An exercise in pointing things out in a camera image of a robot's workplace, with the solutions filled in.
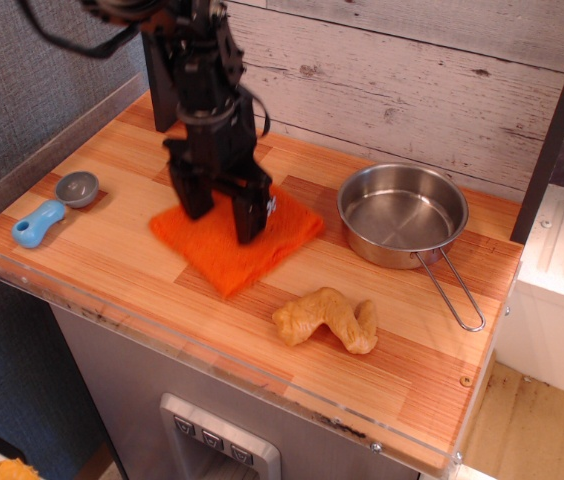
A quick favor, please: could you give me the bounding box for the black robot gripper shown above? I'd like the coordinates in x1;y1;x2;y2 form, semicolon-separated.
163;107;277;244

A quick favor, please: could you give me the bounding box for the orange cloth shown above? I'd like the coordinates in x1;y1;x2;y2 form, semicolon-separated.
149;185;324;298

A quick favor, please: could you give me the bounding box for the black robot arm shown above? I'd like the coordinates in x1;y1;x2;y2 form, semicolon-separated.
83;1;272;244

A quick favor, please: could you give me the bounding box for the tan toy chicken piece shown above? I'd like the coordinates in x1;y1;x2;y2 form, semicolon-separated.
272;287;378;355

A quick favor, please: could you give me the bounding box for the blue grey ice cream scoop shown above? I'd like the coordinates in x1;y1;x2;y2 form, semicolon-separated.
11;171;99;248

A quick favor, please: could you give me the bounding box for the stainless steel pot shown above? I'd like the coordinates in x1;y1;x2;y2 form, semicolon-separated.
336;163;486;333

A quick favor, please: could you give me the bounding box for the silver toy fridge dispenser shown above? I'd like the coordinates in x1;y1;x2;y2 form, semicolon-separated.
160;393;282;479

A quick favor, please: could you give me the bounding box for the yellow object bottom left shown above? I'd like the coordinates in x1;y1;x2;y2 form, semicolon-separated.
0;459;41;480

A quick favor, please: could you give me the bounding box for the white toy sink unit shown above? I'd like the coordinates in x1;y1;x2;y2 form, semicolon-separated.
495;185;564;390

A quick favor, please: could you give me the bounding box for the dark right frame post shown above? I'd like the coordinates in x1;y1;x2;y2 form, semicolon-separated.
510;86;564;244

